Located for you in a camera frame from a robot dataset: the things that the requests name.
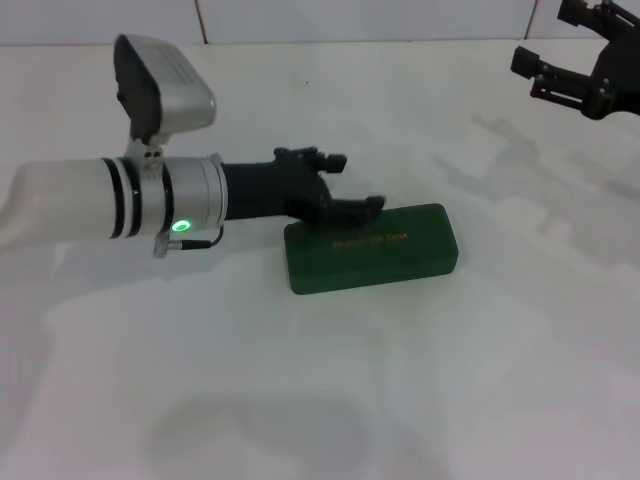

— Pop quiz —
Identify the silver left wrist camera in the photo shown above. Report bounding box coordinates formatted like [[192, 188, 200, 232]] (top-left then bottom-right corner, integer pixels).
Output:
[[113, 33, 219, 174]]

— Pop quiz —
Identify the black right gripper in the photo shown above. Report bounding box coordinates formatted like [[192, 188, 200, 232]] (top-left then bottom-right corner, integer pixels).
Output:
[[510, 0, 640, 121]]

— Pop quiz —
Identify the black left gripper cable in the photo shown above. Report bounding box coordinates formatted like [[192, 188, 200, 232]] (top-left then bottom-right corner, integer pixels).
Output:
[[152, 225, 225, 259]]

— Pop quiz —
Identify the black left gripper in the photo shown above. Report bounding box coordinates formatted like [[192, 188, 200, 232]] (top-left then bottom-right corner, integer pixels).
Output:
[[223, 145, 389, 226]]

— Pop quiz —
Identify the green glasses case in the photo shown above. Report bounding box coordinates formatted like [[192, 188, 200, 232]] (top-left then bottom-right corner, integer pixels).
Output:
[[283, 202, 461, 297]]

